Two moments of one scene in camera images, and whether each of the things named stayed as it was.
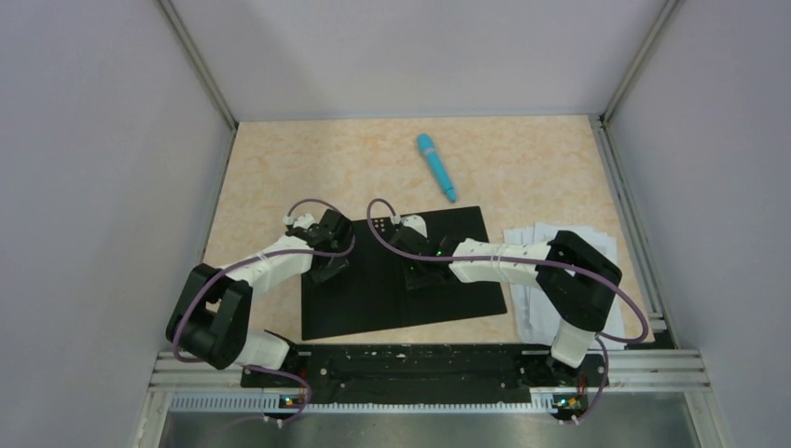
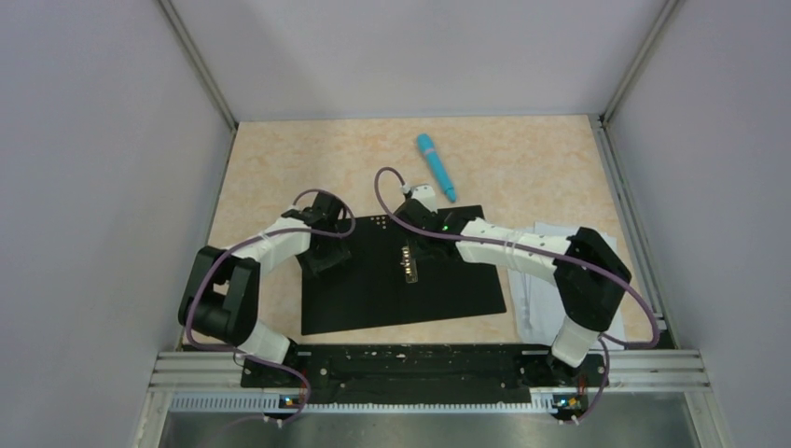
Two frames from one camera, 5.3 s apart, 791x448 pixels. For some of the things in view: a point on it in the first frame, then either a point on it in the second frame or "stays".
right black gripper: x=413 y=282 → x=421 y=252
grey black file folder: x=368 y=293 stays
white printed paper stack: x=535 y=316 stays
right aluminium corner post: x=667 y=15 stays
